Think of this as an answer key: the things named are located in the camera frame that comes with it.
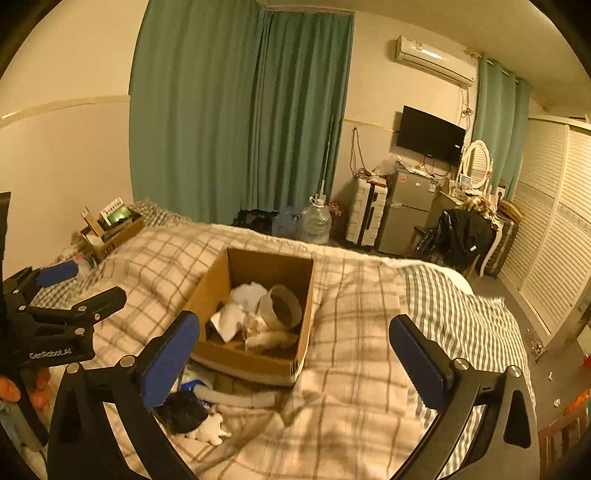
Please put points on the large clear water jug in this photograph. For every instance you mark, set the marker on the large clear water jug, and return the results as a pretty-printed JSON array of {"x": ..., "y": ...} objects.
[{"x": 316, "y": 224}]

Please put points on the black jacket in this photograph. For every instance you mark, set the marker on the black jacket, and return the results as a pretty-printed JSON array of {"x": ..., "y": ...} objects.
[{"x": 461, "y": 237}]

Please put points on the person's left hand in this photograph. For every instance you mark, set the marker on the person's left hand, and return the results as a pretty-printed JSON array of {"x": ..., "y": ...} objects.
[{"x": 40, "y": 387}]

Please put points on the black cloth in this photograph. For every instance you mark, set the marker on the black cloth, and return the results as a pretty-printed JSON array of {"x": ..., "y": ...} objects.
[{"x": 184, "y": 413}]

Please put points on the blue and white packet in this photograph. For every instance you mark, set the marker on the blue and white packet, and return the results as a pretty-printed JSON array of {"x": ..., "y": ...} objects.
[{"x": 194, "y": 381}]

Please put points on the white fluffy cloth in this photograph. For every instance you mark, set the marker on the white fluffy cloth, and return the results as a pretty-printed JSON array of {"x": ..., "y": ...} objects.
[{"x": 268, "y": 340}]

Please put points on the white pole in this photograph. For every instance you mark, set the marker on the white pole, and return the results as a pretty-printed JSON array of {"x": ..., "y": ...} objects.
[{"x": 327, "y": 157}]

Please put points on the white hard suitcase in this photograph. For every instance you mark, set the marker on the white hard suitcase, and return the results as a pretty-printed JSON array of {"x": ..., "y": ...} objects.
[{"x": 367, "y": 212}]

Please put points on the silver small fridge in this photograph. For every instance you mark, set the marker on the silver small fridge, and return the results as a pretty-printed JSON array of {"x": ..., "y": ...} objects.
[{"x": 408, "y": 207}]

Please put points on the white tape roll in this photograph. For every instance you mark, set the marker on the white tape roll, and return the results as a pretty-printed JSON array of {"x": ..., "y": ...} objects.
[{"x": 268, "y": 310}]

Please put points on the short green curtain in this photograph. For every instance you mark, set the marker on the short green curtain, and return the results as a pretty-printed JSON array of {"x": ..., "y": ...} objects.
[{"x": 501, "y": 120}]

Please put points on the wide green curtain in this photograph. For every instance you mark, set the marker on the wide green curtain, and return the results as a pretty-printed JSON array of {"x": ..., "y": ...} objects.
[{"x": 194, "y": 115}]

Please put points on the small white plush toy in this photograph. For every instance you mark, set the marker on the small white plush toy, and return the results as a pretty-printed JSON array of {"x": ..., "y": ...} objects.
[{"x": 210, "y": 429}]

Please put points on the grey checked pillow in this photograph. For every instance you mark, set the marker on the grey checked pillow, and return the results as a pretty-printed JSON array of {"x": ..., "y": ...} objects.
[{"x": 154, "y": 211}]

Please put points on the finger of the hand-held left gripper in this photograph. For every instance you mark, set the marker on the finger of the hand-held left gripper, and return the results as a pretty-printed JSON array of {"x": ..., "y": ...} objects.
[
  {"x": 99, "y": 302},
  {"x": 55, "y": 273}
]

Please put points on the brown cardboard box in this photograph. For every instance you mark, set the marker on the brown cardboard box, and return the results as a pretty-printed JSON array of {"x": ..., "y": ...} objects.
[{"x": 249, "y": 365}]

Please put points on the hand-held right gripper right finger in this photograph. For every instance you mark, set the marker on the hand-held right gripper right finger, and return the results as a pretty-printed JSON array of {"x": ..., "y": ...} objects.
[{"x": 418, "y": 362}]

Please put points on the white oval mirror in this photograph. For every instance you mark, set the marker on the white oval mirror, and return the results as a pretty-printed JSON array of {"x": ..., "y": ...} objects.
[{"x": 478, "y": 161}]

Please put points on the white air conditioner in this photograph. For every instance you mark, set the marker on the white air conditioner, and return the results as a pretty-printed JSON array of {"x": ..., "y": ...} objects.
[{"x": 434, "y": 60}]

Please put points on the green striped bed sheet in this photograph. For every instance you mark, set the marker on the green striped bed sheet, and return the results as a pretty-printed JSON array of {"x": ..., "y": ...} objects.
[{"x": 461, "y": 314}]

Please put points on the crumpled white paper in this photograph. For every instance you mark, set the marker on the crumpled white paper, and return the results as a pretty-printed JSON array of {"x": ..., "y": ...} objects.
[{"x": 242, "y": 300}]

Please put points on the brown woven case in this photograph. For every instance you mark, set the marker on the brown woven case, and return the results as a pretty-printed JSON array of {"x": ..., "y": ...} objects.
[{"x": 503, "y": 244}]

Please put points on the narrow green curtain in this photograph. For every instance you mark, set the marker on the narrow green curtain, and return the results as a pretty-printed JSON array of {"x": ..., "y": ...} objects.
[{"x": 300, "y": 115}]

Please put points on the small printed cardboard box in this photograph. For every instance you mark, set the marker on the small printed cardboard box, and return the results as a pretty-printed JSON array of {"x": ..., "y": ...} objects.
[{"x": 115, "y": 240}]

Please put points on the clear plastic bag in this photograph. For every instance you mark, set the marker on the clear plastic bag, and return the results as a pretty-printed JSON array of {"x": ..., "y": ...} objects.
[{"x": 287, "y": 225}]

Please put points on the black wall television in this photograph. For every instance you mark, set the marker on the black wall television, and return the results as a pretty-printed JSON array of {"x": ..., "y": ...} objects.
[{"x": 429, "y": 136}]

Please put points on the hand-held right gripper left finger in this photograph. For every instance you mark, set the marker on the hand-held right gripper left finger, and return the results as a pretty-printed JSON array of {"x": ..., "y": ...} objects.
[{"x": 170, "y": 362}]

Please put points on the black bag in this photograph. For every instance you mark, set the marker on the black bag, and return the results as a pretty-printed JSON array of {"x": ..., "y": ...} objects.
[{"x": 254, "y": 219}]

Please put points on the green booklet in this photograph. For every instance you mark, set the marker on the green booklet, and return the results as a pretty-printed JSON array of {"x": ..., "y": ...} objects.
[{"x": 117, "y": 216}]

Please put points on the white louvered wardrobe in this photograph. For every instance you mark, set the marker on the white louvered wardrobe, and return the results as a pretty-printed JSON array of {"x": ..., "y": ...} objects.
[{"x": 549, "y": 221}]

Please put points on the wooden crate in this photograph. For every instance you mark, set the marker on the wooden crate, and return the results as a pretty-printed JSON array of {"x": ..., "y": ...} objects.
[{"x": 565, "y": 434}]

